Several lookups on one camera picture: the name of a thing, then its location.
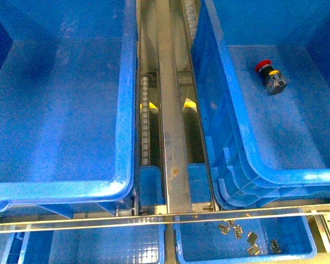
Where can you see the blue stacked target bin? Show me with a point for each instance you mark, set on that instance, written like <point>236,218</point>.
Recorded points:
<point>264,148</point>

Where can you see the white roller strip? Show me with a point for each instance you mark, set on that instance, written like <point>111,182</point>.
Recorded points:
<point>147,81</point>

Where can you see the metal rack frame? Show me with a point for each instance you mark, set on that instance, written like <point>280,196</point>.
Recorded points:
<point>180,186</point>

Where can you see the red mushroom push button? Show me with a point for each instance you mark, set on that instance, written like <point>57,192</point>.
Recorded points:
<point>273,80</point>

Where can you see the blue empty middle bin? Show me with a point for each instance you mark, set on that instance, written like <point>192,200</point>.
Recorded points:
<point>67,101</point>

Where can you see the blue lower bin right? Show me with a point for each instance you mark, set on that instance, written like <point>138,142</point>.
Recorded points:
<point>280,237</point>

